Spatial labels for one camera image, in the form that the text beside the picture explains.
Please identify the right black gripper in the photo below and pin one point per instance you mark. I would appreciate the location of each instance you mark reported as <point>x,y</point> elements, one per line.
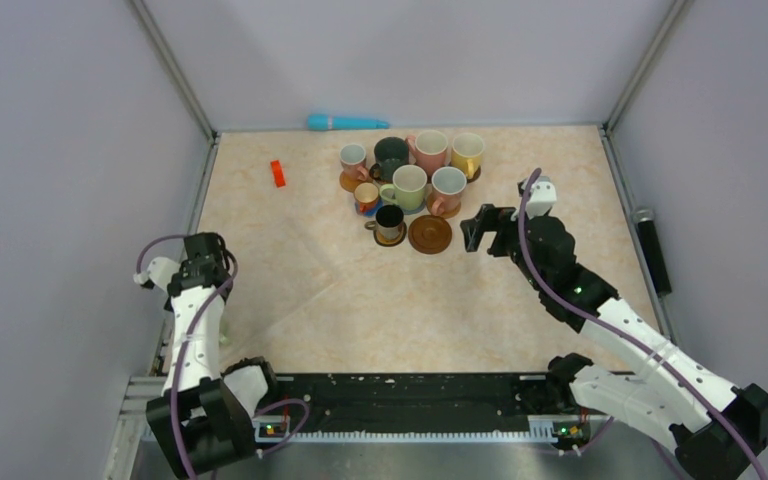
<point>490,218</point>

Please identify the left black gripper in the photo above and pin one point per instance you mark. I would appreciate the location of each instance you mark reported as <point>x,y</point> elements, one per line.
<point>167,303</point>

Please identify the light wooden coaster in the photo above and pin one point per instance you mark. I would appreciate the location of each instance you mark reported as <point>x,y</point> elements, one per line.
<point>441,210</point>
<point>347,183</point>

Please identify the dark wooden coaster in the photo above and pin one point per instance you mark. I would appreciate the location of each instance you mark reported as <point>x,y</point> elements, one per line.
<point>476,175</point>

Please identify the brown grooved coaster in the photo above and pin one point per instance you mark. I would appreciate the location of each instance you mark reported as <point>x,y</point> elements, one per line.
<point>429,234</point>

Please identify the yellow mug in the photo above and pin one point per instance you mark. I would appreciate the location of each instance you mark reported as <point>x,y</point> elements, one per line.
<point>467,152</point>

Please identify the light green mug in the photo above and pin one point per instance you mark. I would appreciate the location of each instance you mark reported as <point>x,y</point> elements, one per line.
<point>407,189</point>

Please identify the plain pink mug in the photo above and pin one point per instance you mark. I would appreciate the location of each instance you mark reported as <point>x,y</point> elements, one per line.
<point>429,149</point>

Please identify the brown mug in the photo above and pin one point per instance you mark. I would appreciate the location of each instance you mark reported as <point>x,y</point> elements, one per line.
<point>388,222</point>

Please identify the dark green mug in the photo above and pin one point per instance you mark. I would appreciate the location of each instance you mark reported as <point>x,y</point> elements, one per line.
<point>390,154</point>

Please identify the small orange cup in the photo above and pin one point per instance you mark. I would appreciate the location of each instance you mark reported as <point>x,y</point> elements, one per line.
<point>366,196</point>

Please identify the pink printed mug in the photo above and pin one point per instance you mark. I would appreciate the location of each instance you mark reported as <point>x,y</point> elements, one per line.
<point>353,159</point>

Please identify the black microphone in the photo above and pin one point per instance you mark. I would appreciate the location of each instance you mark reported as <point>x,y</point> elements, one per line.
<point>644,221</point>

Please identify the pale green mug off table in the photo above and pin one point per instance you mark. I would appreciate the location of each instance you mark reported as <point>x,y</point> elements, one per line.
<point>224,333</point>

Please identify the grey silicone coaster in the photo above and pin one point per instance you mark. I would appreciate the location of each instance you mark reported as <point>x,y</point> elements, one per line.
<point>415,211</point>

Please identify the brown paw print coaster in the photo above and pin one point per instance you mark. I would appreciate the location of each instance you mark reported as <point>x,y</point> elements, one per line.
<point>383,242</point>

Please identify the blue flower coaster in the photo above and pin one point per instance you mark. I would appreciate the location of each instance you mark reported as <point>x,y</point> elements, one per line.
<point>371,212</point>

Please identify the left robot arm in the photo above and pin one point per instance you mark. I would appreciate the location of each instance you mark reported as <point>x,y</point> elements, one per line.
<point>202,421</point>

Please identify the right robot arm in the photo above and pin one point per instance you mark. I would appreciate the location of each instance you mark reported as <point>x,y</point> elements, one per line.
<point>714,428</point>

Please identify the red block near cups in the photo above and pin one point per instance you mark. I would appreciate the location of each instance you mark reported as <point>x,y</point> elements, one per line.
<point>278,174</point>

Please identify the turquoise microphone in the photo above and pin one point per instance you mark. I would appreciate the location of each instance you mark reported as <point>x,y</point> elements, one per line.
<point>326,122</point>

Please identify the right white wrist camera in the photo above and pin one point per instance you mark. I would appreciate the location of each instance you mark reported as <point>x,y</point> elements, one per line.
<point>542,198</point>

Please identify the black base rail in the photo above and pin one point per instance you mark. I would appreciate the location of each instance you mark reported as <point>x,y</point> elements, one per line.
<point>432,408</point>

